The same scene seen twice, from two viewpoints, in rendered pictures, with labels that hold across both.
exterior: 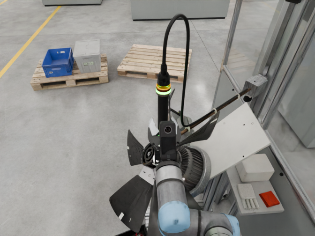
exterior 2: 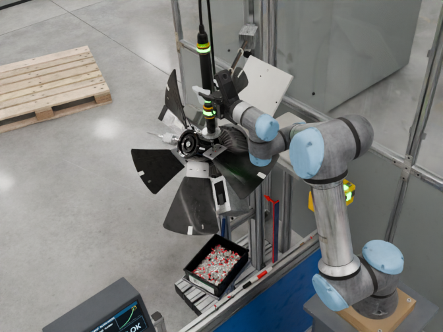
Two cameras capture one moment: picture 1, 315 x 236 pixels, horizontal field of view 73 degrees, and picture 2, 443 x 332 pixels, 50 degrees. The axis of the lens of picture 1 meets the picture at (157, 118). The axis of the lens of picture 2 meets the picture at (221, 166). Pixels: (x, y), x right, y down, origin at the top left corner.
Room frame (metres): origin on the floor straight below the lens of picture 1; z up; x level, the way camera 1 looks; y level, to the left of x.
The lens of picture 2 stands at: (-0.74, 0.73, 2.38)
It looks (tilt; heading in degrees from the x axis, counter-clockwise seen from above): 41 degrees down; 328
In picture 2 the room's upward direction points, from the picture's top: 5 degrees counter-clockwise
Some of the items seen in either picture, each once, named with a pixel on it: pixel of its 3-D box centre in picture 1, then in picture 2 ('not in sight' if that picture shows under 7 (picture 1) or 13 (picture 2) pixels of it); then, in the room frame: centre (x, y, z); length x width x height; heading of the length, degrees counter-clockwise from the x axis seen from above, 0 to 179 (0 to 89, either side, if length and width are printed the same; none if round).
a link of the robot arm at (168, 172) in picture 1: (170, 177); (244, 113); (0.32, -0.04, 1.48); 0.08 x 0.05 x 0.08; 94
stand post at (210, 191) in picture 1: (206, 202); (256, 206); (0.67, -0.34, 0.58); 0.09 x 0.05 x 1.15; 4
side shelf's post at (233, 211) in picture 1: (232, 212); (287, 209); (0.66, -0.56, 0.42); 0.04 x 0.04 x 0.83; 4
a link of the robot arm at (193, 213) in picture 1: (176, 221); (264, 146); (0.24, -0.06, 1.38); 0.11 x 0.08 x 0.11; 81
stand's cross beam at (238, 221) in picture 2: (190, 204); (239, 219); (0.66, -0.23, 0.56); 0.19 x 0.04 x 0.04; 94
